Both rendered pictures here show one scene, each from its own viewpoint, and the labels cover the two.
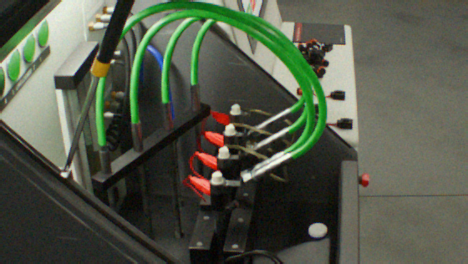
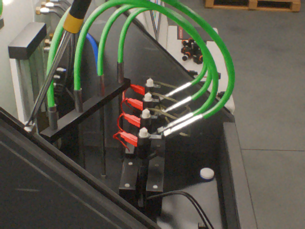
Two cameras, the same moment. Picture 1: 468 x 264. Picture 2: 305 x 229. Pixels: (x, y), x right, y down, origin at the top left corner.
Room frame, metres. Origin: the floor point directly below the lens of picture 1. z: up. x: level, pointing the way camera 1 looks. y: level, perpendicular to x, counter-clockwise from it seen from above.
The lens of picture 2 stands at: (0.20, 0.10, 1.62)
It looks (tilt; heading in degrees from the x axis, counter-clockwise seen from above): 31 degrees down; 353
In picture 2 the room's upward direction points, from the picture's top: 2 degrees clockwise
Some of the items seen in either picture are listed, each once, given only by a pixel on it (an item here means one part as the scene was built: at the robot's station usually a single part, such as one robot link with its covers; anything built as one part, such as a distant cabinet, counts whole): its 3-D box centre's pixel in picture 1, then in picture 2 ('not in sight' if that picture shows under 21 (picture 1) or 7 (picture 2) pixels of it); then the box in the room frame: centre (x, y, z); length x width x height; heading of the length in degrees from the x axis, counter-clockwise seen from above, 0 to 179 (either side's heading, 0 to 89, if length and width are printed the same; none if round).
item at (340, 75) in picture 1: (313, 73); (195, 61); (1.63, -0.22, 0.97); 0.70 x 0.22 x 0.03; 171
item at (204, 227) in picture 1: (230, 224); (145, 168); (1.08, 0.01, 0.91); 0.34 x 0.10 x 0.15; 171
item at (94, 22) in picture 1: (106, 61); (50, 41); (1.24, 0.26, 1.20); 0.13 x 0.03 x 0.31; 171
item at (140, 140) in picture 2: (226, 228); (147, 171); (0.96, 0.02, 0.99); 0.05 x 0.03 x 0.21; 81
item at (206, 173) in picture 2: (317, 231); (207, 173); (1.13, -0.17, 0.84); 0.04 x 0.04 x 0.01
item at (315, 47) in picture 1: (313, 54); (195, 47); (1.67, -0.22, 1.01); 0.23 x 0.11 x 0.06; 171
